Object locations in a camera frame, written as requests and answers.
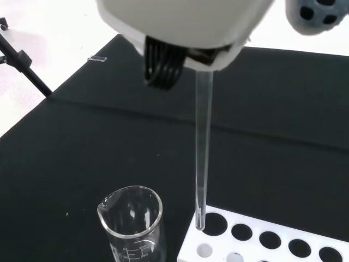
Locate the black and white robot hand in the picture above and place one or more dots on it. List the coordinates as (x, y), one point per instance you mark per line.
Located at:
(185, 21)

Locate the white test tube rack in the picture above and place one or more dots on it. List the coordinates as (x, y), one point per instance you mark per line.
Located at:
(272, 226)

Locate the clear glass beaker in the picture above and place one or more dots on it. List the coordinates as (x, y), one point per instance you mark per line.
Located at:
(131, 247)

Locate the small clear plastic clip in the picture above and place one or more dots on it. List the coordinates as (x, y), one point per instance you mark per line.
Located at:
(96, 58)

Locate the grey perforated object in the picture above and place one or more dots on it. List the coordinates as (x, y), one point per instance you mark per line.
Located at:
(294, 24)

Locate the black bench cloth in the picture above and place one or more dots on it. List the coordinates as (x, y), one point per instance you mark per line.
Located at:
(81, 136)

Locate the black tripod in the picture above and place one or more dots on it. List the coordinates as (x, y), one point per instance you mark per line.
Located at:
(35, 79)

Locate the black caster wheel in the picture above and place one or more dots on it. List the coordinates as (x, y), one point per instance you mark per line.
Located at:
(3, 24)

